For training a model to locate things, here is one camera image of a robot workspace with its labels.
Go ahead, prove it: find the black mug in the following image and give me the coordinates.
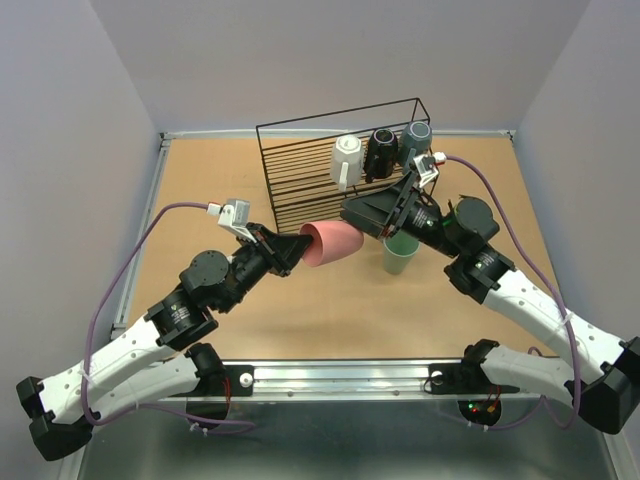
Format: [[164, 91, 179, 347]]
[[364, 128, 398, 183]]

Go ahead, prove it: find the green cup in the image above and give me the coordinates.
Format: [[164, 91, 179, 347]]
[[383, 232, 420, 275]]

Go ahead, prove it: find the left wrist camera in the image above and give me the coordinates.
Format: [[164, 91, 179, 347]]
[[206, 199, 254, 242]]

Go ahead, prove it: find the black wire dish rack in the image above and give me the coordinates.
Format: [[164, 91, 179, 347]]
[[255, 97, 431, 233]]

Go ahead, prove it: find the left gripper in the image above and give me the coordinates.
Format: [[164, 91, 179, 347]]
[[218, 222, 313, 314]]

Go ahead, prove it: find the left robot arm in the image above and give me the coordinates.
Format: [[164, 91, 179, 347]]
[[16, 223, 313, 461]]

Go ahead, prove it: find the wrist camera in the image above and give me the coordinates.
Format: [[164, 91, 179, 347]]
[[206, 199, 254, 242], [409, 152, 447, 190]]

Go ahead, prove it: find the blue-grey mug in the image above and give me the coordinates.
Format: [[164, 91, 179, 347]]
[[397, 121, 432, 166]]

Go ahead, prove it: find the aluminium front rail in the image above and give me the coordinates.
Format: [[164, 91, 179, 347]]
[[149, 355, 566, 401]]

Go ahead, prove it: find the red cup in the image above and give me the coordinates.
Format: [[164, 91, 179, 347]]
[[299, 220, 364, 267]]

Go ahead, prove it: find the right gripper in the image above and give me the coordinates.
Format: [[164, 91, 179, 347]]
[[339, 171, 463, 259]]

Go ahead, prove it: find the white mug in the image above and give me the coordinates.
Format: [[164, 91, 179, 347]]
[[330, 134, 364, 192]]

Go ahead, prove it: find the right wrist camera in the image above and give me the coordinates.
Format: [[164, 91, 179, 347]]
[[409, 152, 447, 190]]

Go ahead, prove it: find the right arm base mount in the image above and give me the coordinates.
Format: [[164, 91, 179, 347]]
[[423, 361, 519, 395]]

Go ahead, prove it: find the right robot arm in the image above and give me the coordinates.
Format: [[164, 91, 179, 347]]
[[340, 174, 639, 434]]

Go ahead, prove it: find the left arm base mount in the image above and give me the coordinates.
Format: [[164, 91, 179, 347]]
[[186, 364, 255, 397]]

